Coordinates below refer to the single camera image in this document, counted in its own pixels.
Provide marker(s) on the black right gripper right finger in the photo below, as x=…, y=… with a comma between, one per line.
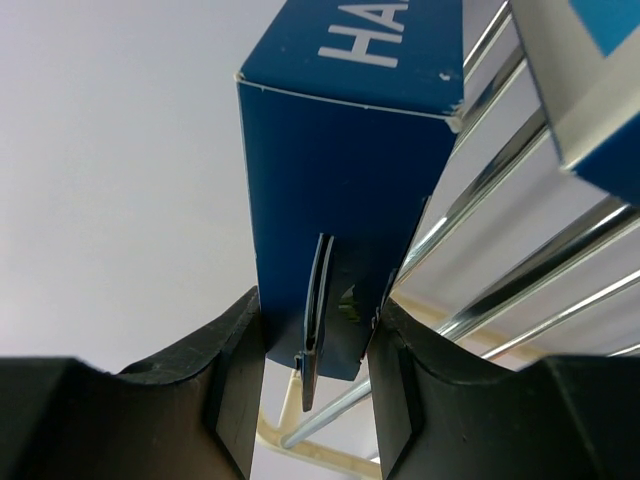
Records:
x=442, y=412

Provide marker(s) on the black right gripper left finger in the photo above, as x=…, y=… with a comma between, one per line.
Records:
x=188, y=411

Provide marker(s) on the blue white Harry's razor box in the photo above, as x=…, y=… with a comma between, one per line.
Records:
x=349, y=113

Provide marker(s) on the cream metal wire shelf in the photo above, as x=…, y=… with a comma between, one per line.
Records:
x=517, y=260

